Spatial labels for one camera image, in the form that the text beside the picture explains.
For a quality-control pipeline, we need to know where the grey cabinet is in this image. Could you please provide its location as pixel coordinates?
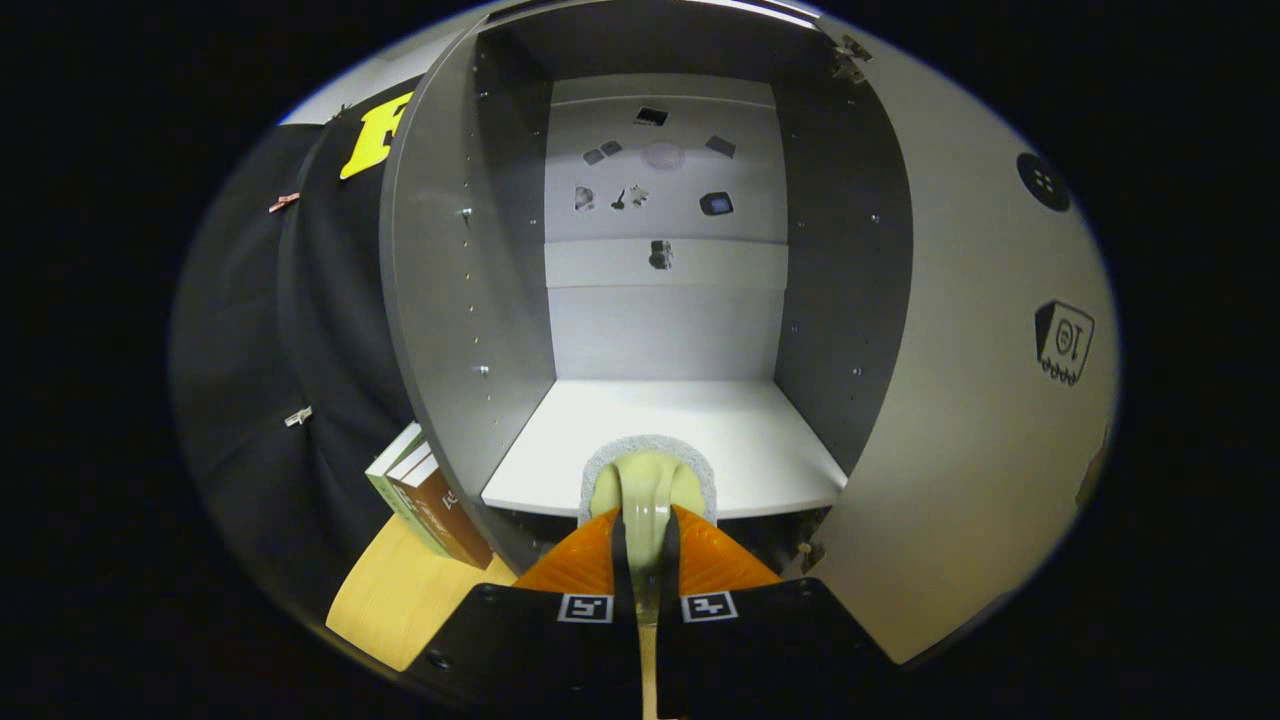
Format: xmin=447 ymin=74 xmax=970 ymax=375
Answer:
xmin=378 ymin=0 xmax=916 ymax=576

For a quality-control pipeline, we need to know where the brown book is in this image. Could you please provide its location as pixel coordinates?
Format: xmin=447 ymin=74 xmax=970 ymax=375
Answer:
xmin=398 ymin=455 xmax=493 ymax=571

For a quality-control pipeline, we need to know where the black backdrop cloth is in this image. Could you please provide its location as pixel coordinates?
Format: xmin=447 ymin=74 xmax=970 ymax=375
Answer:
xmin=172 ymin=75 xmax=421 ymax=641

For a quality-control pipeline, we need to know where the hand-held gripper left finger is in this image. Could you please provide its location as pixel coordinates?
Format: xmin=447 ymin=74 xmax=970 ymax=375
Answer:
xmin=405 ymin=505 xmax=641 ymax=720

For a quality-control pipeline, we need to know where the white cabinet shelf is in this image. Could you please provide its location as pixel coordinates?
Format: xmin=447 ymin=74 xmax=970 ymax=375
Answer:
xmin=482 ymin=378 xmax=849 ymax=521

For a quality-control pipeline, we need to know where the pale green dish brush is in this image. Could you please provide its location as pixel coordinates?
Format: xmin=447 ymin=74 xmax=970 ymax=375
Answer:
xmin=578 ymin=433 xmax=719 ymax=720

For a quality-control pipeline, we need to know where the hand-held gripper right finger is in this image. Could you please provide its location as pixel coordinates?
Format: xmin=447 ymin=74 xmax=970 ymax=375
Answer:
xmin=658 ymin=505 xmax=896 ymax=720

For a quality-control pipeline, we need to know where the beige cabinet door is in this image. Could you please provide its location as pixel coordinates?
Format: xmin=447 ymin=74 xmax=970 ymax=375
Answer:
xmin=800 ymin=30 xmax=1121 ymax=666

